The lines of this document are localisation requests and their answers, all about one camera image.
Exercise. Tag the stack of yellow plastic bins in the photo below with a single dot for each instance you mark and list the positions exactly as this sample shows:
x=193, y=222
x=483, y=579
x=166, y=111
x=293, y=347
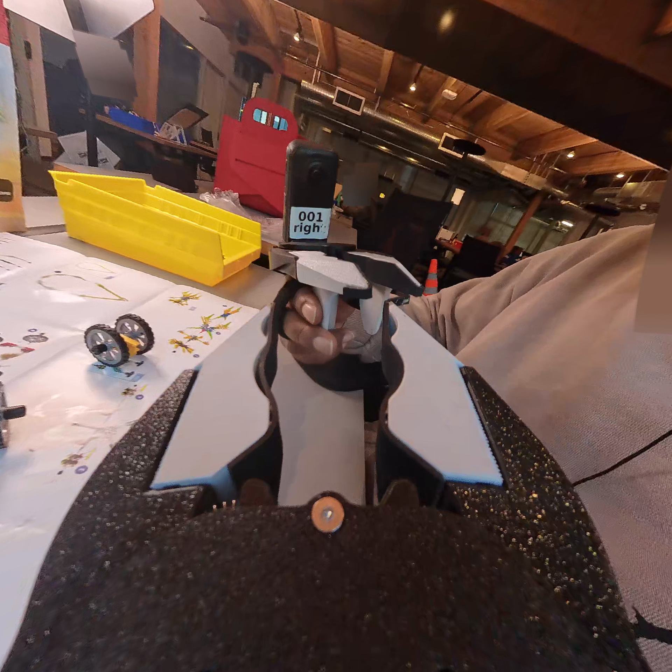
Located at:
x=147, y=231

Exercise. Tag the person's right hand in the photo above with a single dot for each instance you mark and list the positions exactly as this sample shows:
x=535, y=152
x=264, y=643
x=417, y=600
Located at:
x=309, y=341

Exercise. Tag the orange traffic cone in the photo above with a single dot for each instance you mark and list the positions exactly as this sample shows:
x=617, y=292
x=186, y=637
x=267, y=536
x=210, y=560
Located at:
x=431, y=281

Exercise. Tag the person's right forearm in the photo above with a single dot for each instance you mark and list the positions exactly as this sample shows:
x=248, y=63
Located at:
x=525, y=294

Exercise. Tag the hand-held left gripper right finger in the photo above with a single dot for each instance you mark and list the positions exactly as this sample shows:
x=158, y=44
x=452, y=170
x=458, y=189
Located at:
x=441, y=420

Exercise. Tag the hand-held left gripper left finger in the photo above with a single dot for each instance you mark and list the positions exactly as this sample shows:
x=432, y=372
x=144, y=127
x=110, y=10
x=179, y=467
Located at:
x=220, y=420

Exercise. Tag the red cup-shaped foam cutout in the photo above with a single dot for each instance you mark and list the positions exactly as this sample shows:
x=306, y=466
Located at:
x=252, y=157

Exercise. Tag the white printed instruction sheet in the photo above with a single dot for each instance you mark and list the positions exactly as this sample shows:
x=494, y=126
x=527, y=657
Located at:
x=52, y=315

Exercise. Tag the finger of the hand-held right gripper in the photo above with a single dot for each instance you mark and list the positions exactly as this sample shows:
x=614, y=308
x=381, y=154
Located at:
x=388, y=273
x=328, y=273

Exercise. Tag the clear plastic wrap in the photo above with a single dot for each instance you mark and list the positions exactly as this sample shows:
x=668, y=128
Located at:
x=220, y=198

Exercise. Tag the person's beige hoodie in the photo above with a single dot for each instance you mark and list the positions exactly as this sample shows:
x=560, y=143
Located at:
x=603, y=525

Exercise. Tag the construction toy kit box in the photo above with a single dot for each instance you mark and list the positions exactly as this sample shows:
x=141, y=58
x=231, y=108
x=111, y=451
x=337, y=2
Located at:
x=10, y=131

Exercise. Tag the toy wheel pair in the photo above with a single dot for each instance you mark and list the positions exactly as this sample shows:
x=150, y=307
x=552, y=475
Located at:
x=5, y=414
x=110, y=346

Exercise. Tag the dark cloth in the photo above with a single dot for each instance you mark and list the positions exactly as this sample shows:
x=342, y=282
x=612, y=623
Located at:
x=341, y=378

